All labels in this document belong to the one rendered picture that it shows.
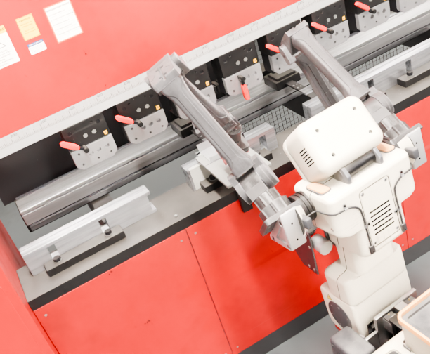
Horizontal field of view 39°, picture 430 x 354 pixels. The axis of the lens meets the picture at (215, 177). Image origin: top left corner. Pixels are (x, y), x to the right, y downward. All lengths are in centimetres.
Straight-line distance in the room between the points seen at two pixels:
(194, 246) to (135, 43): 78
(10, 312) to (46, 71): 76
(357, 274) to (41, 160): 146
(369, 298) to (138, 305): 90
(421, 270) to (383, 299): 118
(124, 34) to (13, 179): 94
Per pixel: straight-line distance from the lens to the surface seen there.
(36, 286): 225
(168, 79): 156
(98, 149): 213
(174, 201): 233
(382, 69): 267
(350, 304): 184
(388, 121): 179
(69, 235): 225
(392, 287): 192
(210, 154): 229
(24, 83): 199
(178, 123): 250
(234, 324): 264
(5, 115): 201
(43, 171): 271
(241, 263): 247
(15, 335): 215
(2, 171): 267
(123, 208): 226
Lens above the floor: 217
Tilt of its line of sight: 33 degrees down
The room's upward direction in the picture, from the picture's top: 18 degrees counter-clockwise
